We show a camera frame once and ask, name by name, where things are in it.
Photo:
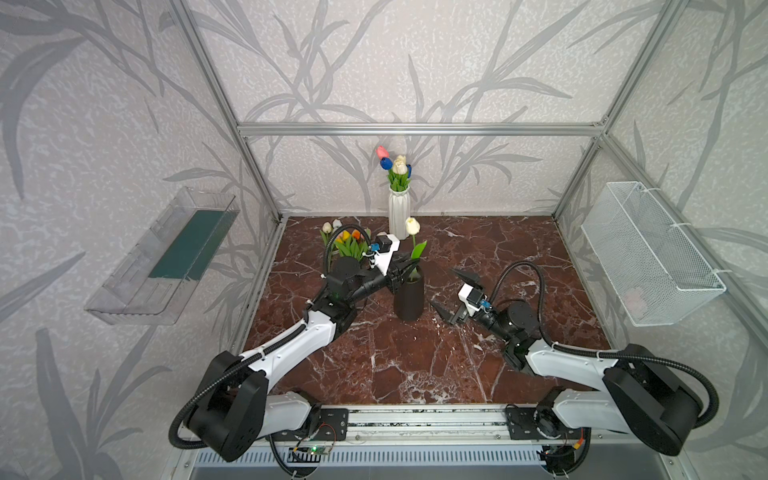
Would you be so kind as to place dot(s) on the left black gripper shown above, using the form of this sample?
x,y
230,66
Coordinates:
x,y
393,278

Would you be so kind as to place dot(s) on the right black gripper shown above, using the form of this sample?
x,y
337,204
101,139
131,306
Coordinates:
x,y
462,306

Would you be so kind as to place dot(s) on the black cone vase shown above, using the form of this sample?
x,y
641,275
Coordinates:
x,y
409,300

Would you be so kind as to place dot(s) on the white ribbed vase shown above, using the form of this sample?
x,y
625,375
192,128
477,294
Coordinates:
x,y
399,210

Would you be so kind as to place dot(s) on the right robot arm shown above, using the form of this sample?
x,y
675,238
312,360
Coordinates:
x,y
628,391

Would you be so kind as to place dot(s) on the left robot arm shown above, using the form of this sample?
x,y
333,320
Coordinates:
x,y
234,405

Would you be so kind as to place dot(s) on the pink object in basket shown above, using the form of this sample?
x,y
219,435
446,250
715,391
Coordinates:
x,y
635,303

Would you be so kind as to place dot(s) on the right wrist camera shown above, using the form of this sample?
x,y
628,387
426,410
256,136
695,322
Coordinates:
x,y
473,298

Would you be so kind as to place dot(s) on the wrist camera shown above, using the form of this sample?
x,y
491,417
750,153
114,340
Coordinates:
x,y
473,298
382,250

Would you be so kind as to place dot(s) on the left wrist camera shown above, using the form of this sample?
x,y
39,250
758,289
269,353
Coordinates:
x,y
382,250

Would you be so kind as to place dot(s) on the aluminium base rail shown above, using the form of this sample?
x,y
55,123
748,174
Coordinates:
x,y
400,424

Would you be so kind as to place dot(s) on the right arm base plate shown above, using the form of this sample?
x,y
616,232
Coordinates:
x,y
537,423

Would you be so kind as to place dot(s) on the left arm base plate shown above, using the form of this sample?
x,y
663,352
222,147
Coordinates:
x,y
325,424

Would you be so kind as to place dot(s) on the white wire mesh basket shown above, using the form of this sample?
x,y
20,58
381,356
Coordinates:
x,y
639,244

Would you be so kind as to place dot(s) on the clear plastic wall shelf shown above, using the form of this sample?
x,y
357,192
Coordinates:
x,y
154,282

